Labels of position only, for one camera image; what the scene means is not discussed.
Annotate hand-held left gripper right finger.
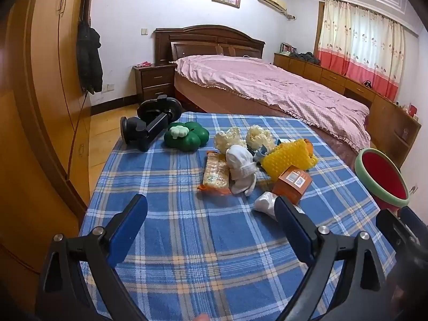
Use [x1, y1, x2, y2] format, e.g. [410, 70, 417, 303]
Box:
[273, 196, 398, 321]

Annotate black suction phone holder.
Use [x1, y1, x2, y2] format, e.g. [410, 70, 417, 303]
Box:
[120, 95, 183, 152]

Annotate black cable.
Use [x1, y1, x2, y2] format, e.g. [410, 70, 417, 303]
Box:
[67, 90, 89, 181]

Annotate white sock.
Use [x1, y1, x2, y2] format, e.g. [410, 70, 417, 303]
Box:
[226, 144, 257, 196]

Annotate blue plaid tablecloth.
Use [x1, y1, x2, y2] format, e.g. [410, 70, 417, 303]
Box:
[78, 111, 397, 321]

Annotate wooden door frame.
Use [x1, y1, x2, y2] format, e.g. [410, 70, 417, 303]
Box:
[314, 2, 326, 55]

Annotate long wooden cabinet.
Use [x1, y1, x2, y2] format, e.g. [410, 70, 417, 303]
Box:
[273, 52, 422, 174]

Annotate orange cardboard box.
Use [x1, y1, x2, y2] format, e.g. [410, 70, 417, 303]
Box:
[272, 165, 313, 205]

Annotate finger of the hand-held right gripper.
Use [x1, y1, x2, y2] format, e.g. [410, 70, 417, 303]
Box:
[399, 206, 428, 239]
[376, 210, 420, 252]

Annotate dark clothes pile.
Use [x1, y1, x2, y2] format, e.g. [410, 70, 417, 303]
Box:
[290, 52, 320, 64]

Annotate orange snack packet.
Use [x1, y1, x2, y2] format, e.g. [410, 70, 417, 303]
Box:
[198, 150, 232, 195]

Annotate red bin with green rim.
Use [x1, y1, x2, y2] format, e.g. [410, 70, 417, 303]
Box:
[354, 148, 410, 213]

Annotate white and red curtain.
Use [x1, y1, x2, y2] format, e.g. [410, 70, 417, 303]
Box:
[316, 0, 405, 102]

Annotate blue-grey crumpled wrapper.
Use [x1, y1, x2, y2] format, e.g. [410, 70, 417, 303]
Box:
[252, 144, 276, 166]

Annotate yellow foam net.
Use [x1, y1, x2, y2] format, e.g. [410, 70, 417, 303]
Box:
[261, 139, 318, 183]

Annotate pink bedspread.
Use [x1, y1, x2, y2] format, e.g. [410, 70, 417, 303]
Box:
[174, 55, 371, 151]

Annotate dark wooden nightstand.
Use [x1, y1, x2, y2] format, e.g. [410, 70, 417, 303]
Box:
[133, 63, 178, 105]

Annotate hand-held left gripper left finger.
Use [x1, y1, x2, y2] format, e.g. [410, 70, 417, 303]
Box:
[35, 194, 149, 321]

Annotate green flower-shaped container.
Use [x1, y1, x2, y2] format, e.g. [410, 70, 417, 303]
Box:
[164, 121, 210, 152]

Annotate wall air conditioner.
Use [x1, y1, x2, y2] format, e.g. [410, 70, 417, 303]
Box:
[257, 0, 288, 12]

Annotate dark wooden bed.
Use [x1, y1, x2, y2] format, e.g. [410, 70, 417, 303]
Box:
[153, 25, 372, 171]

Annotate white foam fruit net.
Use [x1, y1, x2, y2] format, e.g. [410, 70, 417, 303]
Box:
[214, 128, 247, 151]
[246, 125, 276, 151]

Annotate black hanging jacket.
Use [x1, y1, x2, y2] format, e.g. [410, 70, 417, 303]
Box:
[76, 20, 104, 95]

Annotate white crumpled plastic wrap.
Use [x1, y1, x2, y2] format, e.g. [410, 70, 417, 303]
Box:
[252, 192, 305, 221]

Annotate light wooden wardrobe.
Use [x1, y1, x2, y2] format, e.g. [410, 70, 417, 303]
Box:
[0, 0, 97, 275]

